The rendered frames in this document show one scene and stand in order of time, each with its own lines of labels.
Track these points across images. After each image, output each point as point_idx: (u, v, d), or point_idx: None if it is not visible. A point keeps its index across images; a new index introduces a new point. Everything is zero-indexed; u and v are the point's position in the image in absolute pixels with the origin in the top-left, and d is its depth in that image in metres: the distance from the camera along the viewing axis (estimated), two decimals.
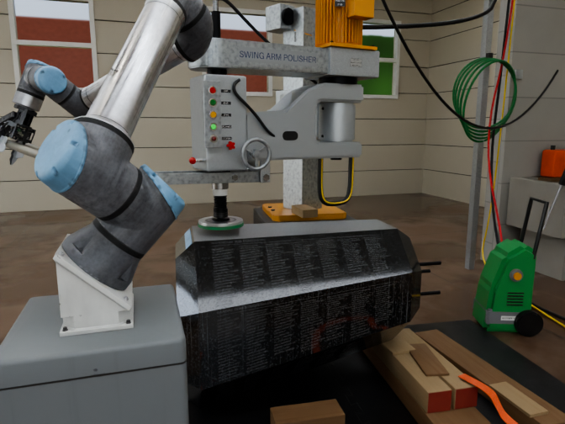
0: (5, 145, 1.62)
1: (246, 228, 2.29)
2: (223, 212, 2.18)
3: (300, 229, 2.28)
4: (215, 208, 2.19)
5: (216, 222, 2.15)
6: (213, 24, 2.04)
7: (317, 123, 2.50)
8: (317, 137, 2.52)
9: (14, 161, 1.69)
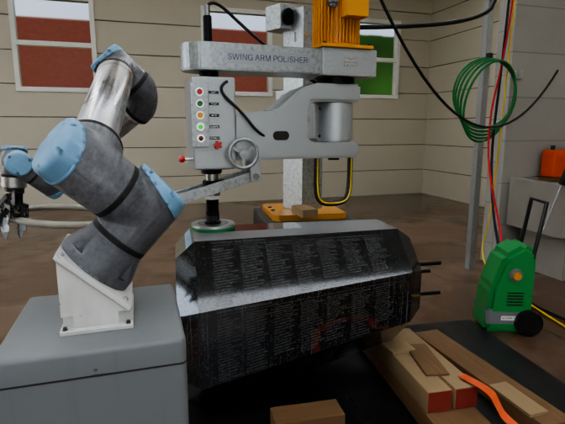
0: (8, 225, 1.84)
1: (246, 228, 2.29)
2: (213, 215, 2.26)
3: (300, 229, 2.28)
4: (207, 211, 2.27)
5: (225, 223, 2.28)
6: (204, 28, 2.12)
7: (314, 123, 2.50)
8: (314, 137, 2.51)
9: (22, 234, 1.92)
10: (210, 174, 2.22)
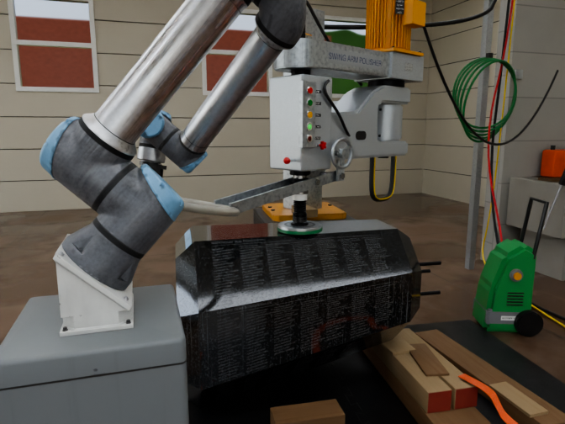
0: None
1: (246, 228, 2.29)
2: (304, 216, 2.21)
3: None
4: (297, 213, 2.20)
5: None
6: None
7: None
8: None
9: None
10: None
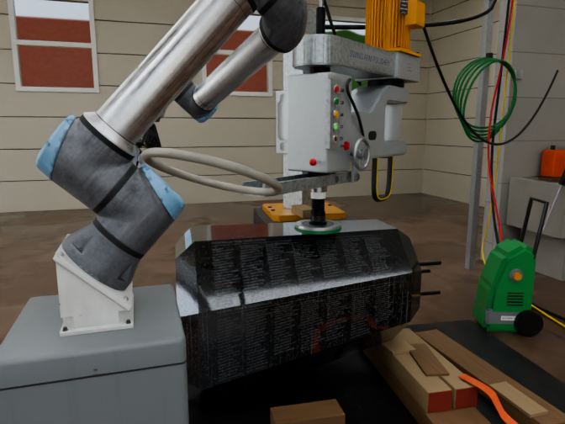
0: None
1: (246, 228, 2.29)
2: (324, 215, 2.13)
3: None
4: (316, 211, 2.11)
5: (303, 224, 2.14)
6: (321, 21, 1.97)
7: None
8: None
9: None
10: None
